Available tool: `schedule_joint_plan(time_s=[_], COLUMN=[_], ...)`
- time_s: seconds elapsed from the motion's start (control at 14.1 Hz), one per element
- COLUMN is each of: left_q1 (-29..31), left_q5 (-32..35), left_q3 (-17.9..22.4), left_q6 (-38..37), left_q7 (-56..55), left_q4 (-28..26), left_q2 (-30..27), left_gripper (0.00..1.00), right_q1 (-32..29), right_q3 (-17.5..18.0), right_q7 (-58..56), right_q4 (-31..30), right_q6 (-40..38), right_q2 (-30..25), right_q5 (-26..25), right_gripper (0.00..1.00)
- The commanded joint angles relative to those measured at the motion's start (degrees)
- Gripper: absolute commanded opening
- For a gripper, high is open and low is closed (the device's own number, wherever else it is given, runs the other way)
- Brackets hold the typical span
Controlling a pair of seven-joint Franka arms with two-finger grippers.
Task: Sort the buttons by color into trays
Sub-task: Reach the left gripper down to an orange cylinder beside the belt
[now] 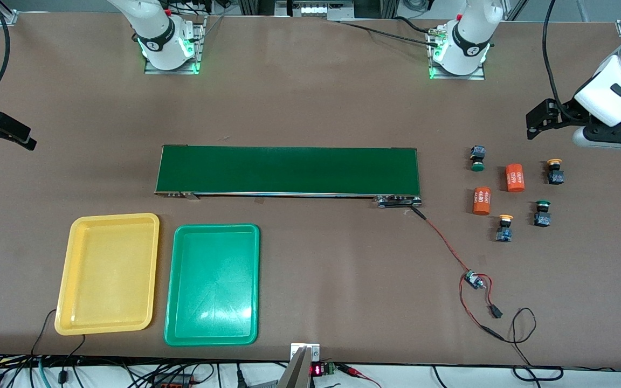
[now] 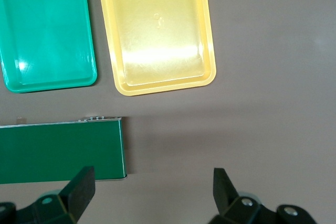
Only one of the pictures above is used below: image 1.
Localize orange power strip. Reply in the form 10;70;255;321
151;373;198;388

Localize green conveyor belt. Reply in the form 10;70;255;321
154;144;423;209

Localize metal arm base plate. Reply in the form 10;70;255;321
144;16;206;75
428;27;486;80

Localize red clip lead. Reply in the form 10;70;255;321
337;364;382;388

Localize yellow plastic tray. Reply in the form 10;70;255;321
54;213;160;336

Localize thin black cable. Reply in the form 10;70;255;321
30;309;86;383

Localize green plastic tray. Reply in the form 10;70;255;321
164;224;260;347

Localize black base power cable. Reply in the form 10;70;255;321
337;16;443;49

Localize black looped cable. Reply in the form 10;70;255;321
496;307;564;382

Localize orange cylinder white print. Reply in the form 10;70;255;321
505;163;526;192
472;186;492;216

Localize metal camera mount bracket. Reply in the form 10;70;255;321
278;343;321;388

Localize metal equipment frame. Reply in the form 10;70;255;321
238;0;397;22

